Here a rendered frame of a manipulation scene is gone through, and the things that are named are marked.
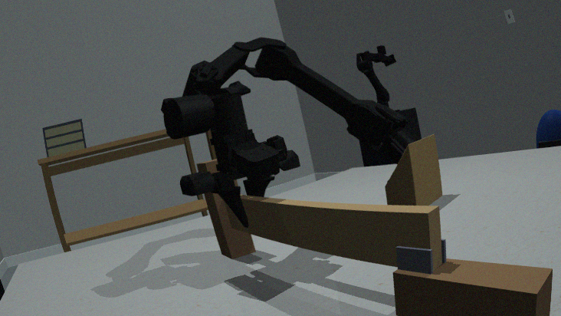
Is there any long wooden bed rail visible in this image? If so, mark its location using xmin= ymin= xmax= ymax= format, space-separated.
xmin=224 ymin=195 xmax=442 ymax=271

